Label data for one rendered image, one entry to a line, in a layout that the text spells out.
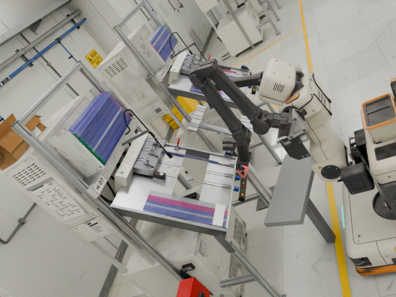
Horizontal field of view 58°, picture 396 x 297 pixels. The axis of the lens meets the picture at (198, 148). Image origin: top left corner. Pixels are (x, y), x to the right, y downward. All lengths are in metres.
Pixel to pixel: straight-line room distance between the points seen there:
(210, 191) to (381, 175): 1.04
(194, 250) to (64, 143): 1.05
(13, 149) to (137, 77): 1.44
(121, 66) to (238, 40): 3.79
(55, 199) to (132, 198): 0.47
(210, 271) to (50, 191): 1.13
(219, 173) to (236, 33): 4.56
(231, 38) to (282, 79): 5.11
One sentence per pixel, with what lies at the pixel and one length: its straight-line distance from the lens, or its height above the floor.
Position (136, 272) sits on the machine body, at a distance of 2.71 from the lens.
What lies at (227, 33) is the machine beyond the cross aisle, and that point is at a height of 0.49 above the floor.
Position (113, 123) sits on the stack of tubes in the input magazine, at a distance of 2.42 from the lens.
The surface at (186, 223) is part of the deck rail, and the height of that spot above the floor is 0.88.
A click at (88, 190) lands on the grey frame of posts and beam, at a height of 1.38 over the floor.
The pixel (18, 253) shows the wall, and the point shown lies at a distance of 3.53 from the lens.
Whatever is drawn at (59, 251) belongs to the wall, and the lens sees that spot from 3.75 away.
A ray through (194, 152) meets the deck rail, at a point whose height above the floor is 0.92.
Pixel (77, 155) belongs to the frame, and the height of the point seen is 1.54.
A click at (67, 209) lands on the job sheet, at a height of 1.31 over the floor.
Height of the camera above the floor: 2.04
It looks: 25 degrees down
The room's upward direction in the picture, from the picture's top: 39 degrees counter-clockwise
